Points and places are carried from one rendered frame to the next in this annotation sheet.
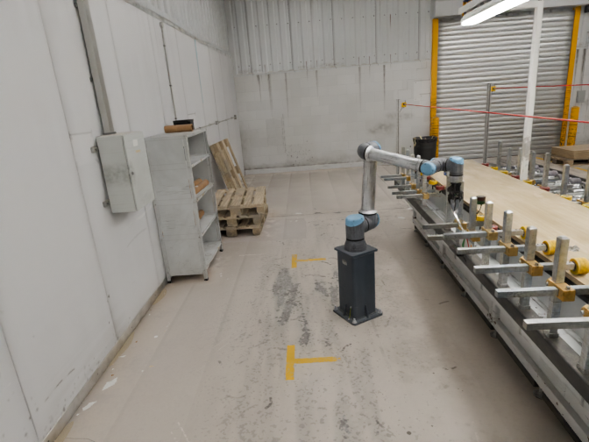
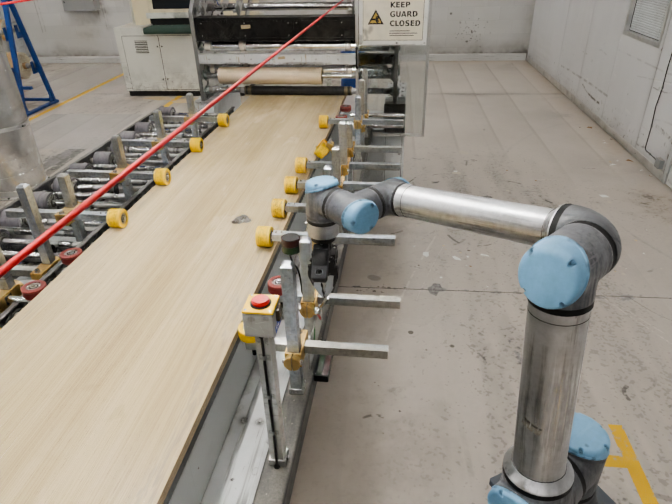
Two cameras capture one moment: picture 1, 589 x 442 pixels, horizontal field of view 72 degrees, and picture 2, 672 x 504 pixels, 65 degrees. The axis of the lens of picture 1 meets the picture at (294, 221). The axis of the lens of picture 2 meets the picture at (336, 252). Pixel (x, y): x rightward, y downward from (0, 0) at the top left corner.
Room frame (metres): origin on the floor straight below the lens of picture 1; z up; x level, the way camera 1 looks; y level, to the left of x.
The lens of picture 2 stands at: (4.02, -1.00, 1.90)
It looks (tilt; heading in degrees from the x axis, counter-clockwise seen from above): 30 degrees down; 184
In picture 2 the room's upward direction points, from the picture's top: 2 degrees counter-clockwise
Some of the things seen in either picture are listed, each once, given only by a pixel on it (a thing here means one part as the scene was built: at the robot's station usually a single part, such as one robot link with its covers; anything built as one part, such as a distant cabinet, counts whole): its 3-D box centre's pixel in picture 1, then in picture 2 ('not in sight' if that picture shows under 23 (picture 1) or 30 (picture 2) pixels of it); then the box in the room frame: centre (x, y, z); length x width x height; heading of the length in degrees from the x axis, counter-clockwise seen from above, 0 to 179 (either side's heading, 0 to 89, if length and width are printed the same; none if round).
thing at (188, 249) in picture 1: (188, 202); not in sight; (4.47, 1.19, 0.78); 0.90 x 0.45 x 1.55; 178
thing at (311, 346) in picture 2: (452, 225); (316, 347); (2.80, -1.15, 0.84); 0.43 x 0.03 x 0.04; 86
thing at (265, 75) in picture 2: not in sight; (296, 75); (-0.06, -1.56, 1.05); 1.43 x 0.12 x 0.12; 86
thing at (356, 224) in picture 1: (355, 226); (570, 453); (3.11, -0.49, 0.79); 0.17 x 0.15 x 0.18; 135
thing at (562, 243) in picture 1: (557, 287); (343, 169); (1.58, -1.13, 0.94); 0.03 x 0.03 x 0.48; 86
